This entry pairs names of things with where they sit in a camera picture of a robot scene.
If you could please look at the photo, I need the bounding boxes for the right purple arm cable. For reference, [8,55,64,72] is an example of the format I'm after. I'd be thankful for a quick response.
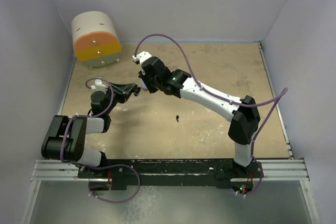
[133,34,288,162]

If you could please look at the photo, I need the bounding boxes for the purple earbud charging case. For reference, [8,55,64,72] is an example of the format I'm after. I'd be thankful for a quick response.
[141,83,148,91]

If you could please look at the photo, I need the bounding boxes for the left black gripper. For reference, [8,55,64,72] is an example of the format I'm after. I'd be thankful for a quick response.
[103,82,134,115]

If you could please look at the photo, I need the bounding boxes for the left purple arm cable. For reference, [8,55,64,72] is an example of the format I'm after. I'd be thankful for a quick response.
[59,78,114,163]

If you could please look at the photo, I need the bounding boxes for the aluminium extrusion rail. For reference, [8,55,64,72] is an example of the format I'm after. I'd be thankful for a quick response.
[31,159,309,182]

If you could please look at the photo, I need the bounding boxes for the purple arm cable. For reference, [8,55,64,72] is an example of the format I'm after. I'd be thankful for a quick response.
[59,78,114,163]
[133,34,288,162]

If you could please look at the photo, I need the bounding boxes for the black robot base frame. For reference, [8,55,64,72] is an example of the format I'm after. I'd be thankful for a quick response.
[77,157,264,194]

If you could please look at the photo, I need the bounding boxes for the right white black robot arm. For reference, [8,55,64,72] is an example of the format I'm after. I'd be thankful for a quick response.
[132,52,260,177]

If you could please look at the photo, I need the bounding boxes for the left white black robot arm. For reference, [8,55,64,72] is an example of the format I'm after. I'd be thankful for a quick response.
[41,79,141,178]

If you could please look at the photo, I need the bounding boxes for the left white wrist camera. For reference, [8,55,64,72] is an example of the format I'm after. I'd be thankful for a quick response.
[90,79,108,92]

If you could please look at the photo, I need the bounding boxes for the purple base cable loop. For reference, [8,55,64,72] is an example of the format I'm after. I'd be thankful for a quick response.
[88,165,143,204]

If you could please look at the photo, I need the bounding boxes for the black earbud charging case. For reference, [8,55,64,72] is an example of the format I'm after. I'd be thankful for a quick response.
[134,87,141,96]

